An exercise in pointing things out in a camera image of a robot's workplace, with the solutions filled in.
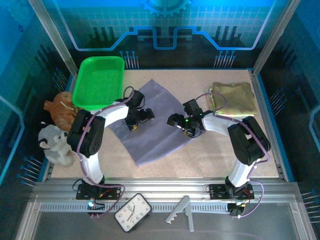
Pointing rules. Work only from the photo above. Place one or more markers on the aluminium side rail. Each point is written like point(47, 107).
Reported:
point(278, 161)
point(48, 172)

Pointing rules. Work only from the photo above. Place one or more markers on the grey white husky plush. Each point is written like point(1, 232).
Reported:
point(55, 145)

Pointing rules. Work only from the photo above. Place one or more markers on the aluminium frame cross rail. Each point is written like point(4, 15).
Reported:
point(162, 186)

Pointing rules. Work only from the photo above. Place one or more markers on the green plastic basket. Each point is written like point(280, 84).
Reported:
point(100, 82)

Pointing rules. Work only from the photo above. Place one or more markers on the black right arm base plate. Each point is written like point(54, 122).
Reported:
point(217, 191)

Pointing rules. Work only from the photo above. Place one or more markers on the grey metal bracket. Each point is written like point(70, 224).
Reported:
point(183, 202)

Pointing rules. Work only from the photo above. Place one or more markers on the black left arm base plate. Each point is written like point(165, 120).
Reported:
point(83, 193)

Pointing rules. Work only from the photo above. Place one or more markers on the black white analogue clock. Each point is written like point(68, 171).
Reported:
point(132, 212)

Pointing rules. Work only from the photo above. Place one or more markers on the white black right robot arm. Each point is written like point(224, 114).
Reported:
point(217, 125)

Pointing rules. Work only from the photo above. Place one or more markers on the khaki olive skirt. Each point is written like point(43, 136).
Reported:
point(235, 100)

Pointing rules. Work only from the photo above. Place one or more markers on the pastel multicoloured skirt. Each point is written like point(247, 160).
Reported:
point(235, 115)

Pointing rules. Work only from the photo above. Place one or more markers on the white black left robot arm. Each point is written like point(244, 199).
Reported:
point(115, 112)

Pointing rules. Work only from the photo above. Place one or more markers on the brown teddy bear plush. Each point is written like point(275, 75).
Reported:
point(61, 107)

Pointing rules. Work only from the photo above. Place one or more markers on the aluminium frame post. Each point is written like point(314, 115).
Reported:
point(51, 32)
point(278, 32)

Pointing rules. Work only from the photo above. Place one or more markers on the small black controller board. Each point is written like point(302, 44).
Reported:
point(96, 208)

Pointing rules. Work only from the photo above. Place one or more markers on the lavender grey skirt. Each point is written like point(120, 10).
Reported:
point(155, 140)

